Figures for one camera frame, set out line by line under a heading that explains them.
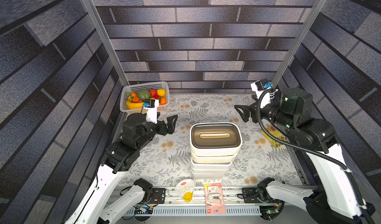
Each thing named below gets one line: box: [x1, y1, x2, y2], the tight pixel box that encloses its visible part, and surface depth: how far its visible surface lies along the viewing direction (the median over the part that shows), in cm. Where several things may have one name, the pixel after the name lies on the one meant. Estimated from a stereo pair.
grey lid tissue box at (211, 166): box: [190, 160, 233, 170], surface depth 63 cm
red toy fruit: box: [149, 88, 158, 98], surface depth 115 cm
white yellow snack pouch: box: [174, 178, 195, 203], surface depth 69 cm
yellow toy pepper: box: [157, 88, 166, 97], surface depth 116 cm
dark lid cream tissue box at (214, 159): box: [190, 151, 239, 165], surface depth 60 cm
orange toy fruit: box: [160, 97, 167, 105], surface depth 112 cm
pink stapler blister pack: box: [203, 182, 227, 215], surface depth 73 cm
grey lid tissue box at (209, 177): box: [190, 173, 229, 180], surface depth 81 cm
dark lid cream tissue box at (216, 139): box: [189, 122, 243, 157], surface depth 56 cm
